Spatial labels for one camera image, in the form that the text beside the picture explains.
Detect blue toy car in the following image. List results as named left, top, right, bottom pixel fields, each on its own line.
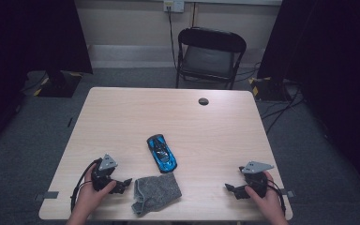
left=146, top=133, right=178, bottom=174

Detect grey terry cloth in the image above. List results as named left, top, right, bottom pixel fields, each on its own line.
left=130, top=172, right=183, bottom=218

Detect black folding chair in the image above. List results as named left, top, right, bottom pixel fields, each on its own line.
left=174, top=26, right=248, bottom=91

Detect black floor cables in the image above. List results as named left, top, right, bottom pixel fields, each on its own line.
left=260, top=85, right=305, bottom=136

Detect black stand base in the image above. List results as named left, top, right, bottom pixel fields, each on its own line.
left=248, top=76, right=293, bottom=103
left=37, top=69, right=83, bottom=98

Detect black curtain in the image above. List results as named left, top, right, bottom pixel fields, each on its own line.
left=257, top=0, right=360, bottom=201
left=0, top=0, right=94, bottom=155

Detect person's right hand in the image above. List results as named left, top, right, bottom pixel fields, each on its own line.
left=244, top=171, right=285, bottom=218

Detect person's left hand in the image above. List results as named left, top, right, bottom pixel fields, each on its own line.
left=75, top=170, right=117, bottom=211

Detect white wall socket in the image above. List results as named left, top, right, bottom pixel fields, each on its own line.
left=163, top=0, right=186, bottom=14

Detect black wall socket cable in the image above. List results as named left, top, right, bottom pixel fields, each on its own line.
left=167, top=6, right=179, bottom=70

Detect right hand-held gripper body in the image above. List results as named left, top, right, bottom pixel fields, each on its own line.
left=238, top=160, right=275, bottom=199

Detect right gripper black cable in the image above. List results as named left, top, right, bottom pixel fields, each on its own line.
left=263, top=177, right=287, bottom=218

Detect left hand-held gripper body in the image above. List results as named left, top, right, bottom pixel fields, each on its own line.
left=90, top=153, right=120, bottom=192

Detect grey tape strip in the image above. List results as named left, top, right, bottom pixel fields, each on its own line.
left=34, top=190, right=60, bottom=203
left=280, top=187, right=296, bottom=199

